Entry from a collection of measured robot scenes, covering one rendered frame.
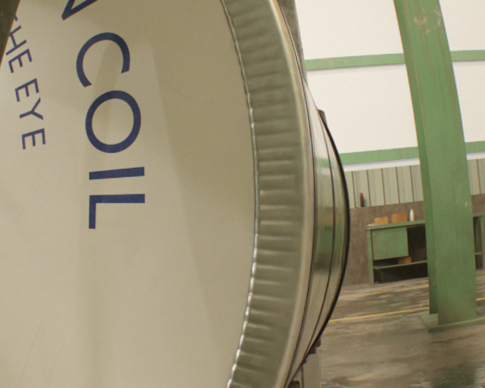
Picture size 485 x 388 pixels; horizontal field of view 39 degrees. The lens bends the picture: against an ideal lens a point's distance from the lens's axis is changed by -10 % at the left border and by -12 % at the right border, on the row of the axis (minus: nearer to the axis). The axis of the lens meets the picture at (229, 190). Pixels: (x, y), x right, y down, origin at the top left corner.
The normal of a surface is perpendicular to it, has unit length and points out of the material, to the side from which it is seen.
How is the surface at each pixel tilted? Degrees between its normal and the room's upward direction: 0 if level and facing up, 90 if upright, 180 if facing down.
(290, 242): 90
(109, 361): 90
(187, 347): 90
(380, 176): 90
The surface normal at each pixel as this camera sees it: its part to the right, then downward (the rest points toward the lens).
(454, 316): -0.18, -0.07
